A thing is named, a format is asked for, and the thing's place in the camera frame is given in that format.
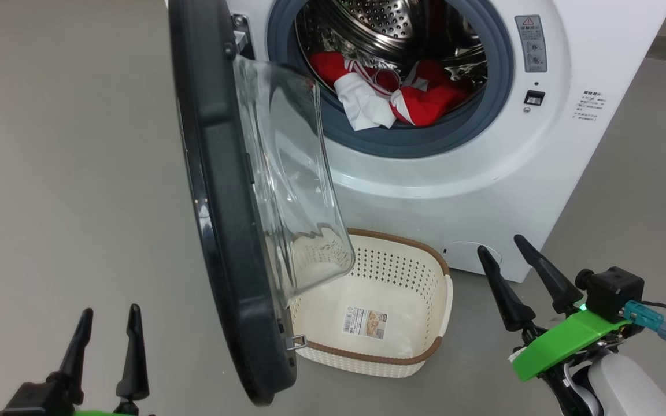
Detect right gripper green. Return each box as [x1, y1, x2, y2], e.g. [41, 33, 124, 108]
[477, 234, 640, 416]

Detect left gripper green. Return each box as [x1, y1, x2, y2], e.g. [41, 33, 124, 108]
[58, 304, 156, 416]

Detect washing machine door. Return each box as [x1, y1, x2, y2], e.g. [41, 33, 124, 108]
[168, 0, 357, 406]

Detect red sports shorts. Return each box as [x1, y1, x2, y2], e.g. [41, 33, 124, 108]
[391, 60, 475, 127]

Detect red white sports shirt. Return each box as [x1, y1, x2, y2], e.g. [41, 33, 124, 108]
[310, 51, 398, 131]

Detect cream perforated laundry basket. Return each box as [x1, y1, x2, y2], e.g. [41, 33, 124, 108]
[287, 228, 454, 379]

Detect white front-load washing machine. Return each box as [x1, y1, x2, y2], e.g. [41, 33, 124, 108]
[168, 0, 666, 284]

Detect grey warning sticker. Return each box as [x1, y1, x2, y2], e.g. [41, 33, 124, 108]
[514, 14, 547, 73]

